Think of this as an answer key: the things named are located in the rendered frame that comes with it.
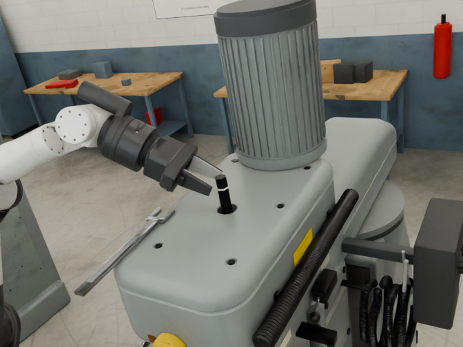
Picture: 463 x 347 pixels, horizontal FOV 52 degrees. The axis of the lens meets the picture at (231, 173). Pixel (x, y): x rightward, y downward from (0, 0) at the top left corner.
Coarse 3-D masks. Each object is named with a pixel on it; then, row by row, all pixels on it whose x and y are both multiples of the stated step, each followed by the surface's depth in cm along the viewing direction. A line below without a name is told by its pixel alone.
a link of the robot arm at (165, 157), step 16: (128, 128) 83; (144, 128) 84; (128, 144) 83; (144, 144) 83; (160, 144) 85; (176, 144) 87; (192, 144) 89; (128, 160) 84; (144, 160) 85; (160, 160) 82; (176, 160) 83; (160, 176) 84; (176, 176) 81
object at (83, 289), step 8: (160, 208) 91; (152, 216) 89; (168, 216) 88; (144, 224) 87; (152, 224) 86; (136, 232) 85; (144, 232) 84; (128, 240) 83; (136, 240) 82; (120, 248) 81; (128, 248) 81; (112, 256) 79; (120, 256) 79; (104, 264) 78; (112, 264) 77; (96, 272) 76; (104, 272) 76; (88, 280) 74; (96, 280) 74; (80, 288) 73; (88, 288) 73
